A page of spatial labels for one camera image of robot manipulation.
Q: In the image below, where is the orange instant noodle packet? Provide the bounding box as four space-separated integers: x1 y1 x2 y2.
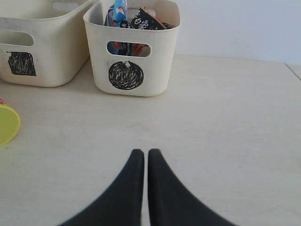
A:
130 7 175 57

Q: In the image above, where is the cream bin circle mark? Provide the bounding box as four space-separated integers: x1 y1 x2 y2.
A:
82 0 182 97

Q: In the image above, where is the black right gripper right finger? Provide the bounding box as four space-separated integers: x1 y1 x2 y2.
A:
148 149 234 226

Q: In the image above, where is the yellow chips can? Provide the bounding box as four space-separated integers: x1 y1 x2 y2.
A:
0 98 21 146

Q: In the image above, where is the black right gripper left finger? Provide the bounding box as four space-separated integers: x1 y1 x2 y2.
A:
61 149 144 226

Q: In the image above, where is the blue instant noodle packet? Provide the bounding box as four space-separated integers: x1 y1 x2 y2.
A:
104 0 132 56

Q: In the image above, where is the cream bin square mark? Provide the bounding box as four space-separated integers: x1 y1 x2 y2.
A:
0 0 95 88

